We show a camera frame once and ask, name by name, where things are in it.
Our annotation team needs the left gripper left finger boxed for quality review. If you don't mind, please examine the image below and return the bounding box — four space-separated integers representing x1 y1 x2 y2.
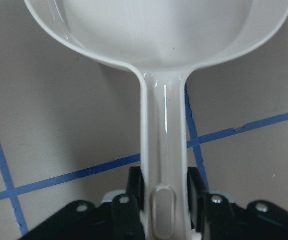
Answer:
101 166 146 240

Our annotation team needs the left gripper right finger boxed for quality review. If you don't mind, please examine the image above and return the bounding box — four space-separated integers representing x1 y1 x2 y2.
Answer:
187 167 236 240

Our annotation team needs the beige plastic dustpan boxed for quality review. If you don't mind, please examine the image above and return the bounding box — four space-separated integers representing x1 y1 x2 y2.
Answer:
25 0 288 240

